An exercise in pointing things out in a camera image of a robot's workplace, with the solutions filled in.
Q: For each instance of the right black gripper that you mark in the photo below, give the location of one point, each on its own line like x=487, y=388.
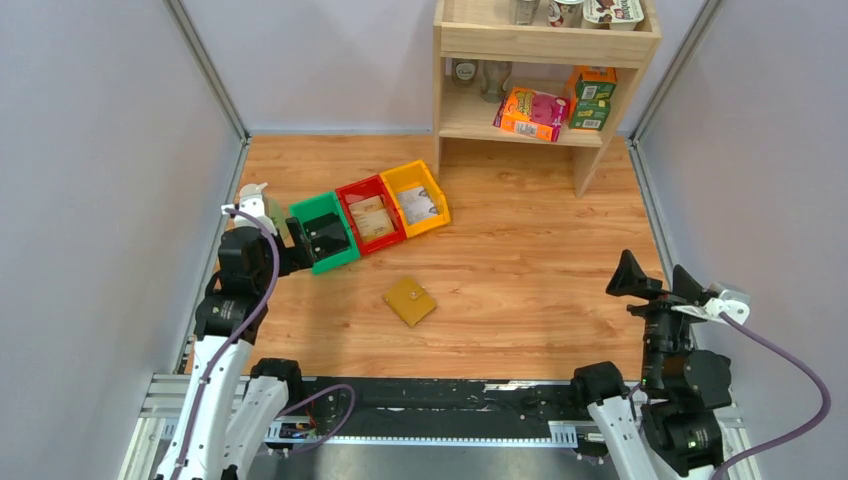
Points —
x=660, y=308

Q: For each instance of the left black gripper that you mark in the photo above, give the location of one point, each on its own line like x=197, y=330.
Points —
x=295, y=248

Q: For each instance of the beige cards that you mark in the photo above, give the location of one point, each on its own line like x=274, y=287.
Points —
x=371, y=217

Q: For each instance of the yellow leather card holder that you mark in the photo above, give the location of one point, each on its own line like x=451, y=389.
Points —
x=409, y=301

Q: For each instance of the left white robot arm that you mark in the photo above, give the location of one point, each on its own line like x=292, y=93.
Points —
x=216, y=438

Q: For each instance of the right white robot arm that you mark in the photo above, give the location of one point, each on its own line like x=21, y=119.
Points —
x=675, y=433

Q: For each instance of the black cards in green bin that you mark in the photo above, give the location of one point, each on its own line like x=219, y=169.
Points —
x=326, y=235

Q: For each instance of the white cards in yellow bin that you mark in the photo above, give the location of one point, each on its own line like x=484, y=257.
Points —
x=416, y=205

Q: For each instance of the green plastic bin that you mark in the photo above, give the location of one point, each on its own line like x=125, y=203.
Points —
x=319, y=205

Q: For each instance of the green soap pump bottle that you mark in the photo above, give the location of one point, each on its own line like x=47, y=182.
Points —
x=253, y=200

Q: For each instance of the red plastic bin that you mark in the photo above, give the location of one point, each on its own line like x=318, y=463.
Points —
x=368, y=187

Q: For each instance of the yellow plastic bin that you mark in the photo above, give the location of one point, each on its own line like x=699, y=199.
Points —
x=410, y=175

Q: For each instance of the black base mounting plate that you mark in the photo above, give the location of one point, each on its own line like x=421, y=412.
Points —
x=433, y=409

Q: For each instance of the orange pink snack box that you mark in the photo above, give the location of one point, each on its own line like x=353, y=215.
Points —
x=532, y=113

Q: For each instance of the green orange carton box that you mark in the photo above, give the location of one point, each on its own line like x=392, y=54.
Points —
x=589, y=90

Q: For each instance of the wooden shelf unit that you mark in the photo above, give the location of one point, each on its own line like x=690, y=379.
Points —
x=560, y=73

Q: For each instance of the clear glass cup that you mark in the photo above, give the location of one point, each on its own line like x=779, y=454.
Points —
x=494, y=81

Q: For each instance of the white food tub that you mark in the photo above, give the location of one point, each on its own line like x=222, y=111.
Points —
x=619, y=15

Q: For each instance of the white printed cup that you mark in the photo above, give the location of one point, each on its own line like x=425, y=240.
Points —
x=564, y=13

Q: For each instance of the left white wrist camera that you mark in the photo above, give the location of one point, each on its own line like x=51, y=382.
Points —
x=238, y=220

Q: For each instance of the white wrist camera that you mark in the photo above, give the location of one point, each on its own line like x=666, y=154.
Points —
x=238, y=220
x=722, y=300

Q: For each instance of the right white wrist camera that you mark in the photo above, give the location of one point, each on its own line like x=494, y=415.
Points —
x=722, y=300

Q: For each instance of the aluminium frame rail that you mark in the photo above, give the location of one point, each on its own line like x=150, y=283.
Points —
x=159, y=417

